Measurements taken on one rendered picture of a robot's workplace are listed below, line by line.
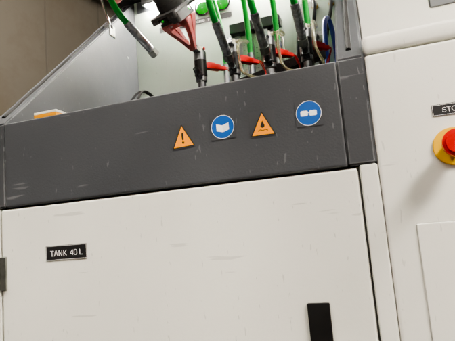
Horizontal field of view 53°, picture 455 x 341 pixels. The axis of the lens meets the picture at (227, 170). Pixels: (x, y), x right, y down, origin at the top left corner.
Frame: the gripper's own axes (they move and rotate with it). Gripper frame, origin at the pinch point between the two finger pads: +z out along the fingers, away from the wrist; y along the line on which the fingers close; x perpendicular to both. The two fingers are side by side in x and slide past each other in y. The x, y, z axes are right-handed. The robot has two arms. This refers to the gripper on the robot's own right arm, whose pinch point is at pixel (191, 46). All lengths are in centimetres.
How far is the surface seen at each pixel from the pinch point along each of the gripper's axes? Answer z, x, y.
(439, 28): 5, -50, -19
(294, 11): 0.2, -25.1, -1.5
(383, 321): 33, -37, -47
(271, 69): 10.4, -15.3, 0.0
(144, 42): -5.0, 8.9, -2.6
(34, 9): -23, 161, 124
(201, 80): 7.1, 0.2, -2.6
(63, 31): -4, 161, 133
